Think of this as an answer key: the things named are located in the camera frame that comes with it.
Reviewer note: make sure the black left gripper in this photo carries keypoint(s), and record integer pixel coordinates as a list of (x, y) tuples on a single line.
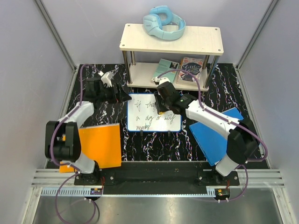
[(120, 97)]

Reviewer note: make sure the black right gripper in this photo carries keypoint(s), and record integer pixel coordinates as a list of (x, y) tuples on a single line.
[(158, 97)]

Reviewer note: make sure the blue-framed whiteboard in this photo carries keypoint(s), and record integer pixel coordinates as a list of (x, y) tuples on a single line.
[(142, 115)]

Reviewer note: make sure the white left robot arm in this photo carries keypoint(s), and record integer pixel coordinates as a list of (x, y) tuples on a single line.
[(62, 140)]

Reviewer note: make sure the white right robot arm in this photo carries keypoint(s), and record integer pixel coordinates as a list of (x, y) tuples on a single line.
[(242, 140)]

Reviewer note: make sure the teal paperback book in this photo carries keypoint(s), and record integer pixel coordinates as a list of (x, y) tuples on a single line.
[(166, 65)]

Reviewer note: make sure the Little Women book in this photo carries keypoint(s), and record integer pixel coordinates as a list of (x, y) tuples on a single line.
[(192, 65)]

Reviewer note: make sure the orange folder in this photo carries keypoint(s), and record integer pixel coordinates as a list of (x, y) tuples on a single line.
[(99, 145)]

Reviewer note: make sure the black marble-pattern mat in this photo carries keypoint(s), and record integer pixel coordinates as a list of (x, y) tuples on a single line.
[(224, 93)]

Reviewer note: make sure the blue folder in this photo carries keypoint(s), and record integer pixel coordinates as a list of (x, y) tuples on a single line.
[(210, 140)]

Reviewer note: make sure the white two-tier shelf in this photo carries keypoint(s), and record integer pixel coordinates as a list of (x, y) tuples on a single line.
[(142, 52)]

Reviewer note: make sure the light blue headphones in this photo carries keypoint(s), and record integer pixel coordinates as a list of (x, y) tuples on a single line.
[(162, 16)]

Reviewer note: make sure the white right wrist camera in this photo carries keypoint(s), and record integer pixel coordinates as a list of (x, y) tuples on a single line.
[(159, 80)]

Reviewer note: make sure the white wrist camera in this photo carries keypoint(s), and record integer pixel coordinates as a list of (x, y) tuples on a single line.
[(106, 78), (159, 80)]

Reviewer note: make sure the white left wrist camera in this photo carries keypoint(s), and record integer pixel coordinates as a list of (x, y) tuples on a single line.
[(106, 78)]

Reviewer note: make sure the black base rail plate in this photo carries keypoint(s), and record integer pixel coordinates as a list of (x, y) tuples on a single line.
[(199, 172)]

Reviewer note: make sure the aluminium slotted rail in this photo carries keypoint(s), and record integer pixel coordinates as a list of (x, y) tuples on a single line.
[(53, 183)]

